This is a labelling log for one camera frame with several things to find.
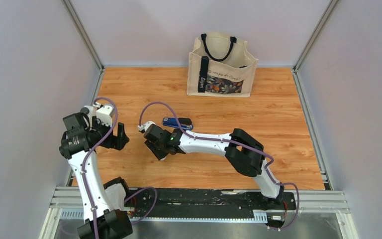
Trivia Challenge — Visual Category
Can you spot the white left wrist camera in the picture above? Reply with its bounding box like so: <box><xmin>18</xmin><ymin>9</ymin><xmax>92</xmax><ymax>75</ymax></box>
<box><xmin>95</xmin><ymin>104</ymin><xmax>114</xmax><ymax>127</ymax></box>

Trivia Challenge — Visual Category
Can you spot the white bottle black cap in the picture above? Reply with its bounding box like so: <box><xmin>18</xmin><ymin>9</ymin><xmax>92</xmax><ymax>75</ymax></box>
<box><xmin>80</xmin><ymin>106</ymin><xmax>96</xmax><ymax>119</ymax></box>

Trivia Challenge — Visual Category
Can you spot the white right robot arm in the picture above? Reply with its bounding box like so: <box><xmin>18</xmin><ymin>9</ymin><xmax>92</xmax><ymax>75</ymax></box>
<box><xmin>138</xmin><ymin>121</ymin><xmax>284</xmax><ymax>209</ymax></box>

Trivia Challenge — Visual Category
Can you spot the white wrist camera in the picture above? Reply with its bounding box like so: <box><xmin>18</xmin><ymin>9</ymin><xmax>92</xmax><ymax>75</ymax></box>
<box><xmin>95</xmin><ymin>104</ymin><xmax>114</xmax><ymax>127</ymax></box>
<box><xmin>137</xmin><ymin>121</ymin><xmax>156</xmax><ymax>133</ymax></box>

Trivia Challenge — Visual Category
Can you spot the beige canvas tote bag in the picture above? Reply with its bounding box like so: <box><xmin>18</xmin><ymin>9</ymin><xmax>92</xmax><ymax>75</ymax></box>
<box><xmin>187</xmin><ymin>32</ymin><xmax>258</xmax><ymax>98</ymax></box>

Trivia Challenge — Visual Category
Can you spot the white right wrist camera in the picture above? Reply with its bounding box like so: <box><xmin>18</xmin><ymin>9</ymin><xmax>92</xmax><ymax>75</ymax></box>
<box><xmin>137</xmin><ymin>121</ymin><xmax>156</xmax><ymax>133</ymax></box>

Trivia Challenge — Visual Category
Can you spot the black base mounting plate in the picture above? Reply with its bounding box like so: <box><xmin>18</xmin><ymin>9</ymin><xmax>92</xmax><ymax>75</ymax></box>
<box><xmin>125</xmin><ymin>188</ymin><xmax>296</xmax><ymax>219</ymax></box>

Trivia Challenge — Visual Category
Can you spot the blue black stapler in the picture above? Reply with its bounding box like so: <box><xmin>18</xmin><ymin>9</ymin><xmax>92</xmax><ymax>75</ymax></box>
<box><xmin>162</xmin><ymin>118</ymin><xmax>193</xmax><ymax>130</ymax></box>

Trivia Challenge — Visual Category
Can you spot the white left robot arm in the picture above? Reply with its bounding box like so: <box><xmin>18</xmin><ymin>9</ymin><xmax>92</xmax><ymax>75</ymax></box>
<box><xmin>59</xmin><ymin>112</ymin><xmax>133</xmax><ymax>239</ymax></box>

